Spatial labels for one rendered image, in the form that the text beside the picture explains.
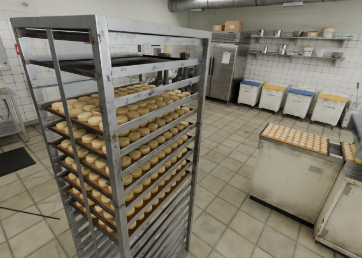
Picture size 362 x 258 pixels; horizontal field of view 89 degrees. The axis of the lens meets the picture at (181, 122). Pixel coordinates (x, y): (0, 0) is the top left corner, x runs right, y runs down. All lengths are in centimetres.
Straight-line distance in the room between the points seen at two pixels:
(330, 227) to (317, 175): 45
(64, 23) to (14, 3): 413
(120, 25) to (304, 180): 212
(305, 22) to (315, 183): 456
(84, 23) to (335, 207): 217
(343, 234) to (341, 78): 431
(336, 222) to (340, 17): 474
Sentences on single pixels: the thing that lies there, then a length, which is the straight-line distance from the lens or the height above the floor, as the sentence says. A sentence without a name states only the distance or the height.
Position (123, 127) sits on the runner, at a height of 150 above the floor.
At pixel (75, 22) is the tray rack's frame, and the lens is 58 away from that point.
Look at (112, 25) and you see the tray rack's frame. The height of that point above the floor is 180.
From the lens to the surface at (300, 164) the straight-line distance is 221.
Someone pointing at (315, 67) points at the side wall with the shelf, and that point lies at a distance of 604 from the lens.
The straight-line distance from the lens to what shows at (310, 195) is 239.
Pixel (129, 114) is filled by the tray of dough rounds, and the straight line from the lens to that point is 72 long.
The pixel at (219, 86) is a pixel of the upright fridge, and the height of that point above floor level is 55.
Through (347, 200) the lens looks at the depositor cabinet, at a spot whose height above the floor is 63.
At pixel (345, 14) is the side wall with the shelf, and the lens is 605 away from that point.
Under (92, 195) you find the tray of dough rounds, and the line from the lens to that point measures 96.
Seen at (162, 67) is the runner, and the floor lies 168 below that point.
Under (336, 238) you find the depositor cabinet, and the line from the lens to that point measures 242.
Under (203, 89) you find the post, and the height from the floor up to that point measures 154.
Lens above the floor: 178
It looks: 24 degrees down
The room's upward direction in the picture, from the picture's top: 3 degrees clockwise
